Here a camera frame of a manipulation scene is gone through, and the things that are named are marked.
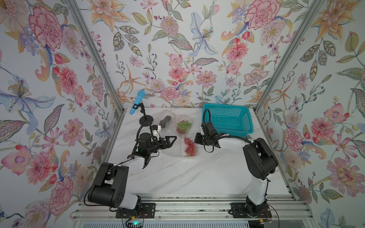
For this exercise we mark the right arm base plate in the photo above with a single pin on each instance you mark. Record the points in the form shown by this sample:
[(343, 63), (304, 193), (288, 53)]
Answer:
[(250, 211)]

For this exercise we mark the blue microphone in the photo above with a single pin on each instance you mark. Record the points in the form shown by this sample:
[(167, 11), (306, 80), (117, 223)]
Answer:
[(139, 98)]

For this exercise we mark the red grape bunch front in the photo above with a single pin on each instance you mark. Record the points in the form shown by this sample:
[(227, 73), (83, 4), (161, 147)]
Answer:
[(181, 131)]

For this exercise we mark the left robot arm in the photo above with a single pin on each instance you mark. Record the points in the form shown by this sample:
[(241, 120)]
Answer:
[(109, 186)]

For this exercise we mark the black grape bunch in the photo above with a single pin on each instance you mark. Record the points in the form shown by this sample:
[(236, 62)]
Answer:
[(165, 122)]

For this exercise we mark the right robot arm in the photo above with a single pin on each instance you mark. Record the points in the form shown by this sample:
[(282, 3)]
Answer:
[(260, 160)]

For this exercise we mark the green grape bunch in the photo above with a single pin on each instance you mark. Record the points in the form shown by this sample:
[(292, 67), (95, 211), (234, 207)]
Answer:
[(184, 124)]

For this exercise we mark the black microphone stand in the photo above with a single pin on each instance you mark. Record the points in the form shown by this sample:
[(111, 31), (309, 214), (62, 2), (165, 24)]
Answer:
[(145, 118)]

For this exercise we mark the red grape bunch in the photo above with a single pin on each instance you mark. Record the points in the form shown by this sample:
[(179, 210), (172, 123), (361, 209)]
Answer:
[(181, 131), (190, 149)]

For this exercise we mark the aluminium frame post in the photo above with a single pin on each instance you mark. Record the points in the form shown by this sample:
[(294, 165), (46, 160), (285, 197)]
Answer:
[(77, 16), (312, 11)]

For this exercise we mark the left aluminium frame post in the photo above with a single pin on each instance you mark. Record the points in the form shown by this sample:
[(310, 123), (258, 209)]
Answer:
[(77, 16)]

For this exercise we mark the red grape bunch back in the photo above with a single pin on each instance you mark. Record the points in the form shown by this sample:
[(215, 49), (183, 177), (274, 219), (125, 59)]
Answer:
[(190, 149)]

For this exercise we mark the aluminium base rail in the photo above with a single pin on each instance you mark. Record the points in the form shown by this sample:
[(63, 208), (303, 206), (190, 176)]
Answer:
[(213, 207)]

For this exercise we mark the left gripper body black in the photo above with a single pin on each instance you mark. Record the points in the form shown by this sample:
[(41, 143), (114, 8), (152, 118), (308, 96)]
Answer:
[(155, 146)]

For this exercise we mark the teal plastic mesh basket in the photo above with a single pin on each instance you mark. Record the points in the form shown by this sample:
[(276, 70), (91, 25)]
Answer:
[(230, 119)]

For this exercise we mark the right aluminium frame post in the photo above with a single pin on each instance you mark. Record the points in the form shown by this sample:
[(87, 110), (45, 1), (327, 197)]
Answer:
[(312, 11)]

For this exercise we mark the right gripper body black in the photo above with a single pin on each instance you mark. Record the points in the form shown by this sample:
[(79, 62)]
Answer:
[(203, 139)]

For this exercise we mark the clear clamshell container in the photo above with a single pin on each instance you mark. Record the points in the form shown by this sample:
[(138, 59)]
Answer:
[(162, 116), (178, 119), (177, 150)]

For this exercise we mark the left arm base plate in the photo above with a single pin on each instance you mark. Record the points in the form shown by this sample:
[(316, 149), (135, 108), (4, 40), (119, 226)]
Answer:
[(141, 210)]

